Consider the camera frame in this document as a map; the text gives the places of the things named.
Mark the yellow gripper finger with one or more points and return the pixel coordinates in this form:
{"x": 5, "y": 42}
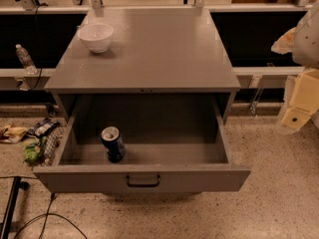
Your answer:
{"x": 285, "y": 43}
{"x": 301, "y": 99}

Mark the blue pepsi can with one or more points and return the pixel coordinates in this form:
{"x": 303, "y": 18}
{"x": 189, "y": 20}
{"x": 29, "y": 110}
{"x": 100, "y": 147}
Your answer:
{"x": 111, "y": 139}

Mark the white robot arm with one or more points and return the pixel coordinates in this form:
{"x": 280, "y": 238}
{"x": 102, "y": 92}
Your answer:
{"x": 306, "y": 49}

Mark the grey open top drawer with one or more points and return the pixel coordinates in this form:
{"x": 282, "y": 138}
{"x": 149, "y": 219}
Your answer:
{"x": 179, "y": 137}

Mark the grey metal cabinet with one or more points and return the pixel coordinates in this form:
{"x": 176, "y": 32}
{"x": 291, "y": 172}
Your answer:
{"x": 154, "y": 50}

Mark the white ceramic bowl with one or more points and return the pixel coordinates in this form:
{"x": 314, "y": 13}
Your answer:
{"x": 96, "y": 37}

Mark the checkered snack bag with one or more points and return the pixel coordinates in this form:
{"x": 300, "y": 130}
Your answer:
{"x": 52, "y": 142}

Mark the blue white snack bag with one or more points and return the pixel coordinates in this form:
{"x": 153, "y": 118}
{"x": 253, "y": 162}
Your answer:
{"x": 43, "y": 127}

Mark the clear plastic water bottle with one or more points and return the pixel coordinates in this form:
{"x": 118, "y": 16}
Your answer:
{"x": 26, "y": 60}

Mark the green snack bag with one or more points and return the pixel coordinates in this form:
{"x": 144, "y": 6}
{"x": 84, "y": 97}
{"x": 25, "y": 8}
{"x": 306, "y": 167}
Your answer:
{"x": 33, "y": 150}

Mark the yellow snack bag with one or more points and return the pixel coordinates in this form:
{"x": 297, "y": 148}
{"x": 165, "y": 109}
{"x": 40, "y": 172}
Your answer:
{"x": 11, "y": 134}

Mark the black metal stand bar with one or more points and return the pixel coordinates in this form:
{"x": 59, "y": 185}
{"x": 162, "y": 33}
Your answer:
{"x": 17, "y": 184}

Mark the black drawer handle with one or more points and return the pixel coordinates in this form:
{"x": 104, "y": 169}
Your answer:
{"x": 142, "y": 181}

